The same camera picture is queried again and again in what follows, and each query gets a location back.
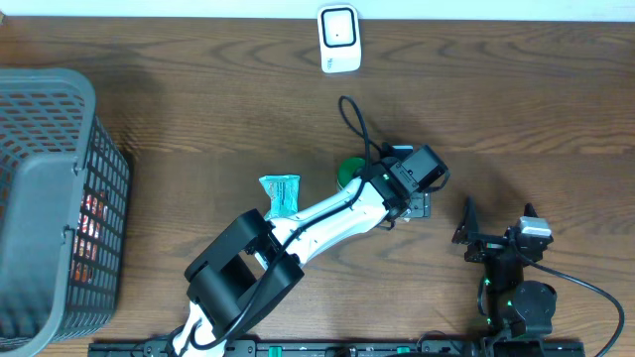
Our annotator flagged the green lid jar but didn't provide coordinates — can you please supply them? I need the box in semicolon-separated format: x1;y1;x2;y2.
336;157;366;190

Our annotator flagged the teal white wipes packet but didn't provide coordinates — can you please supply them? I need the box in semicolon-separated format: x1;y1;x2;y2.
259;175;301;220

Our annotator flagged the orange red candy bar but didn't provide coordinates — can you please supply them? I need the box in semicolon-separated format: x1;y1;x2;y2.
69;191;107;284

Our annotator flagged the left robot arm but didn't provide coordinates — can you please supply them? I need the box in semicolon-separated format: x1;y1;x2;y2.
169;145;450;356

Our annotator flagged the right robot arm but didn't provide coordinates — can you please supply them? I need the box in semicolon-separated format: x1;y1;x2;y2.
452;198;557;356

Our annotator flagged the white barcode scanner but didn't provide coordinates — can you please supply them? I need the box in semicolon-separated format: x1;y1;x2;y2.
317;4;362;73

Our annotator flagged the grey plastic mesh basket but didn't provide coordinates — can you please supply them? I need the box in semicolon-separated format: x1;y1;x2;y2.
1;68;132;356

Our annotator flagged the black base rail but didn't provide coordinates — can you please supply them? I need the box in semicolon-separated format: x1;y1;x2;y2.
87;337;585;357

